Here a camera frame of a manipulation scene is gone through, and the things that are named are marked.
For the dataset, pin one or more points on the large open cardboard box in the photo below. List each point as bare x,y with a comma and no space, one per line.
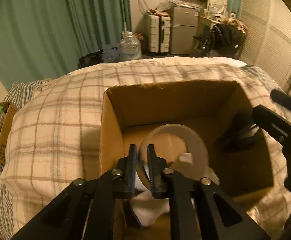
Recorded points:
130,113

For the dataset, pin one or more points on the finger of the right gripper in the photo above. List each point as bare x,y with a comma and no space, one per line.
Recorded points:
276,126
281,98

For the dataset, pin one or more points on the white slatted wardrobe door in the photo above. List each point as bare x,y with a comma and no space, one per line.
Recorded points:
268,43

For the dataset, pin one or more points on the white paper in box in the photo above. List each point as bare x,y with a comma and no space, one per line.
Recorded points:
145,209

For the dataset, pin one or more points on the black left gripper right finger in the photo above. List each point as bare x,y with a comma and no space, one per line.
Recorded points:
199,209

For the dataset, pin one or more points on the white oval vanity mirror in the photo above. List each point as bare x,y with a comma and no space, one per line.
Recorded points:
217,6

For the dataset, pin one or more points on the small brown cardboard box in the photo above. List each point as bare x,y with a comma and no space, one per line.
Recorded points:
6,119

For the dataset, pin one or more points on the large clear water jug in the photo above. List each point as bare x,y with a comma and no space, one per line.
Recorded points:
130,47

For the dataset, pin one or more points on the silver mini fridge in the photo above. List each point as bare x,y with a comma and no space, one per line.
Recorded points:
184,22

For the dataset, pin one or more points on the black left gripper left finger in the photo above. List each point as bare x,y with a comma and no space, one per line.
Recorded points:
85,209

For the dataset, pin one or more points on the white suitcase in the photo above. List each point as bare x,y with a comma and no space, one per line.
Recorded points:
158,33

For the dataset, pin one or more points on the black clothes on chair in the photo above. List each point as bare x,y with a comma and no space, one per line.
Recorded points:
224,40

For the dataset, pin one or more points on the white tape roll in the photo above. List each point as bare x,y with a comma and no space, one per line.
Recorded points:
193,143

